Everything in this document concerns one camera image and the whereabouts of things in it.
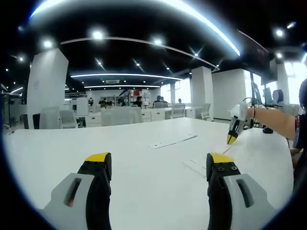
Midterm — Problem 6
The slim white pillar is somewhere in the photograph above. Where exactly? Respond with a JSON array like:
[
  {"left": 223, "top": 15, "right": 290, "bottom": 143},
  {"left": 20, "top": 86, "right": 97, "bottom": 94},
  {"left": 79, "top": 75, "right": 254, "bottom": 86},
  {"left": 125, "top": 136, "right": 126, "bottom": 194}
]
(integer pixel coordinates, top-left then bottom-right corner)
[{"left": 191, "top": 66, "right": 214, "bottom": 120}]

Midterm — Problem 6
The person's dark clothed torso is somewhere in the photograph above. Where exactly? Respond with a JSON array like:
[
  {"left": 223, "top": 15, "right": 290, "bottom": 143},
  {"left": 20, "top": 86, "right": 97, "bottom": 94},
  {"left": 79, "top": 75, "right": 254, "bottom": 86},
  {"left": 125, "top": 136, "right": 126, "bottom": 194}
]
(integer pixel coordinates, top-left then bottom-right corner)
[{"left": 289, "top": 78, "right": 307, "bottom": 178}]

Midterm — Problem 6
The large white pillar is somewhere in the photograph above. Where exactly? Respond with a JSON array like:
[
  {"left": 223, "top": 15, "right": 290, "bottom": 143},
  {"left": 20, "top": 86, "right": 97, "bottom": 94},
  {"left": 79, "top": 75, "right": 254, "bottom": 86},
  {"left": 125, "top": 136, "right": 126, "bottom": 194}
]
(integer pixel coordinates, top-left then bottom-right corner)
[{"left": 26, "top": 47, "right": 70, "bottom": 116}]

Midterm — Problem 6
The long curved ceiling light strip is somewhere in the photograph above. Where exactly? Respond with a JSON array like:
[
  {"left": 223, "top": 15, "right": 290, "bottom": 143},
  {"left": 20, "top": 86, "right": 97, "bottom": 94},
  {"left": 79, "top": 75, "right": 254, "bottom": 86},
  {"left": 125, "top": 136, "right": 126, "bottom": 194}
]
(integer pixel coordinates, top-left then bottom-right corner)
[{"left": 30, "top": 0, "right": 241, "bottom": 57}]

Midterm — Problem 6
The white mesh office chair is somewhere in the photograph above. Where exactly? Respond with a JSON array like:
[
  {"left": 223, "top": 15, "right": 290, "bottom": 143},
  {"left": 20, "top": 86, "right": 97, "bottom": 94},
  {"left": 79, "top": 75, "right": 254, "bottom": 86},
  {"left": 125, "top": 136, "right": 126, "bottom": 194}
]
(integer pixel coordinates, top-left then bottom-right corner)
[
  {"left": 200, "top": 103, "right": 212, "bottom": 121},
  {"left": 39, "top": 106, "right": 61, "bottom": 130},
  {"left": 171, "top": 103, "right": 186, "bottom": 119},
  {"left": 59, "top": 109, "right": 80, "bottom": 129}
]

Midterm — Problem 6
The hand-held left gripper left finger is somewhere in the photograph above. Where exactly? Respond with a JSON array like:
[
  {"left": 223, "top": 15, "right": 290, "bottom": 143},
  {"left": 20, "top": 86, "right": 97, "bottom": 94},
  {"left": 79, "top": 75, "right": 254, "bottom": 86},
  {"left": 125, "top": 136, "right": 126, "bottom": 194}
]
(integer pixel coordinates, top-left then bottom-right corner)
[{"left": 38, "top": 151, "right": 112, "bottom": 230}]

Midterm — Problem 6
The white cabinet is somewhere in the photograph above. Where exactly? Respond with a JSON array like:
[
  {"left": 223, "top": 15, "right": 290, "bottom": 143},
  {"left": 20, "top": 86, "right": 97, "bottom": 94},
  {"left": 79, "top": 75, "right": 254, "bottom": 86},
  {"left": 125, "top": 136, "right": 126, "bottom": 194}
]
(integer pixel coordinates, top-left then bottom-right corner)
[{"left": 71, "top": 97, "right": 88, "bottom": 117}]

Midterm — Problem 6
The white long socket holder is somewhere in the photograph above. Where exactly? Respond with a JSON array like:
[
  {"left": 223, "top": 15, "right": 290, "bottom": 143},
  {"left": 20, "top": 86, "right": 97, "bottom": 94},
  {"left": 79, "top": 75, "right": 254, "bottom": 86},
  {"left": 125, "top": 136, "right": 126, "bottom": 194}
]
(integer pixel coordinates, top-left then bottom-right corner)
[{"left": 148, "top": 134, "right": 199, "bottom": 150}]

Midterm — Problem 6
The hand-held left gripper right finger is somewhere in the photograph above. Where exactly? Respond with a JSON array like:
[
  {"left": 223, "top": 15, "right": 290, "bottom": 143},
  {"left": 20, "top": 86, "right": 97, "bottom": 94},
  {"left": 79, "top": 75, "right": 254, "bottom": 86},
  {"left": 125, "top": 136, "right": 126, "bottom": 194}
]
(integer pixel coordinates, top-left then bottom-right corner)
[{"left": 206, "top": 152, "right": 277, "bottom": 230}]

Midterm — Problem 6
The white office desk row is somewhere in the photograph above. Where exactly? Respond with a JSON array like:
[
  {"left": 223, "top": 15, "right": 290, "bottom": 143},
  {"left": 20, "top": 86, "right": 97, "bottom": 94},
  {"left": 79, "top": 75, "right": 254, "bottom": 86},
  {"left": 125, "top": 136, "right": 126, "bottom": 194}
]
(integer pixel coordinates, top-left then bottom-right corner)
[{"left": 141, "top": 107, "right": 174, "bottom": 122}]

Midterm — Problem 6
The black desk stand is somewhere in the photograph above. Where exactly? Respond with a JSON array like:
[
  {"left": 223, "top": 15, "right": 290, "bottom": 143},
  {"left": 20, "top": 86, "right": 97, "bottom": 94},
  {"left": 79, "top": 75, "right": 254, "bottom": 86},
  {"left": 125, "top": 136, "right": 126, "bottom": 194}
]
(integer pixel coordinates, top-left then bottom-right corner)
[{"left": 248, "top": 71, "right": 264, "bottom": 129}]

